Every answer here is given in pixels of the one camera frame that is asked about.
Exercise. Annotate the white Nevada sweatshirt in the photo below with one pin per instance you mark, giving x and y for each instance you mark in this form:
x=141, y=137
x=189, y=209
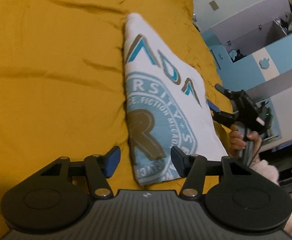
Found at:
x=166, y=106

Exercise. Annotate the person right hand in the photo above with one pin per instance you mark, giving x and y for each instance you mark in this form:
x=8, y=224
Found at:
x=236, y=142

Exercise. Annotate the mustard yellow bed cover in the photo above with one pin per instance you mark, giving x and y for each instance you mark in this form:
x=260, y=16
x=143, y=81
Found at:
x=61, y=79

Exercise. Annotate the blue white wardrobe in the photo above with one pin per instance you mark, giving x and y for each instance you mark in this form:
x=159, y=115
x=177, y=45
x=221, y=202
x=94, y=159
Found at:
x=253, y=52

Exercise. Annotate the beige wall switch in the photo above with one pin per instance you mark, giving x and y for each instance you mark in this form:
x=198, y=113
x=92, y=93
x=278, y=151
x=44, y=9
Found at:
x=214, y=5

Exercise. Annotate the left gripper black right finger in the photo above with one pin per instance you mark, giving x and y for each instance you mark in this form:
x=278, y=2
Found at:
x=232, y=194

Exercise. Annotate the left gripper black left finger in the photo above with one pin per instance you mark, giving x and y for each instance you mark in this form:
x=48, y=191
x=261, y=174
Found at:
x=60, y=194

